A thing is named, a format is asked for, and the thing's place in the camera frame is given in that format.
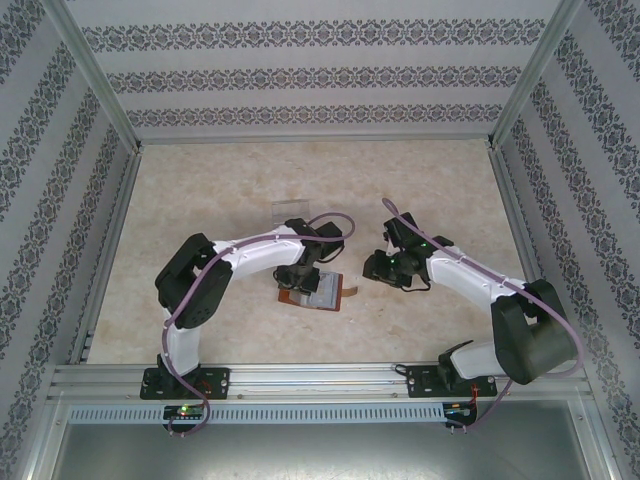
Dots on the white VIP card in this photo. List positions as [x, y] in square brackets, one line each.
[327, 290]

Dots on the brown leather card holder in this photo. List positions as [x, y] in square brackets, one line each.
[285, 298]

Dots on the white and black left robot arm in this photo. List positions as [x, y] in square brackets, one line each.
[260, 255]

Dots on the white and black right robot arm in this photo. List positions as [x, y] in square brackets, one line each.
[470, 280]

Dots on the clear plastic box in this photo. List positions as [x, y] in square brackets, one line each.
[290, 210]

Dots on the grey metal sheet panel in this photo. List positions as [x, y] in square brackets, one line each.
[320, 455]

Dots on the aluminium table side rail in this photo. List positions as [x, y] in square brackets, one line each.
[112, 240]
[519, 225]

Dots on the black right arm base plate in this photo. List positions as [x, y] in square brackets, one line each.
[420, 382]

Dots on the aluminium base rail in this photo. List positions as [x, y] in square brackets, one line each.
[320, 382]

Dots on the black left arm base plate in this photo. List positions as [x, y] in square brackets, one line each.
[217, 382]

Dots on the aluminium frame post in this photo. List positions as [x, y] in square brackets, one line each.
[95, 75]
[537, 75]

